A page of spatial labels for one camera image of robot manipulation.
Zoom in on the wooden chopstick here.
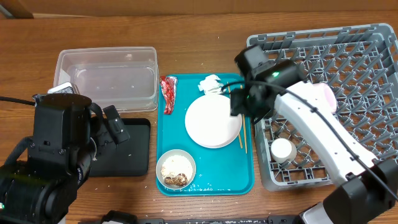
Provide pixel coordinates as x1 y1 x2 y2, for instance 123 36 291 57
228 86 243 149
239 85 249 154

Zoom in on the large white plate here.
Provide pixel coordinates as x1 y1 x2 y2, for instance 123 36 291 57
185 94 243 149

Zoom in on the white cup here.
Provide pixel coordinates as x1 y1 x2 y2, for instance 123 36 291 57
271 138 297 164

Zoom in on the pink white bowl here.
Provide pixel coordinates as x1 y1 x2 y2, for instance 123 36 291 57
318 83 337 113

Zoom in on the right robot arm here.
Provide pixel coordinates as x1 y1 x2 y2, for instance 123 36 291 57
231 45 397 223

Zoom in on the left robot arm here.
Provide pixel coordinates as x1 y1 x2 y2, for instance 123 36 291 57
1 93 130 223

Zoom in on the black rectangular tray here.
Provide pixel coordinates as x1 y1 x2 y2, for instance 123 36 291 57
90 118 150 177

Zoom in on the crumpled white tissue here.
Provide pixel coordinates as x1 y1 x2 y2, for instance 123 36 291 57
198 74 224 95

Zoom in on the clear plastic bin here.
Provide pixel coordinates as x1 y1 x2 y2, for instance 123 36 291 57
53 47 159 113

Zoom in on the red snack wrapper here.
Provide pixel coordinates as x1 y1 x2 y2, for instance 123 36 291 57
160 76 178 115

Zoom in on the teal plastic tray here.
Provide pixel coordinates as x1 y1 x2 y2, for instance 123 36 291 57
156 73 255 197

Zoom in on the grey bowl with rice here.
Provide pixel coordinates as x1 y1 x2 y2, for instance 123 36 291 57
156 149 197 190

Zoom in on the grey dish rack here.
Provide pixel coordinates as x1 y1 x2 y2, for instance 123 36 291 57
246 24 397 191

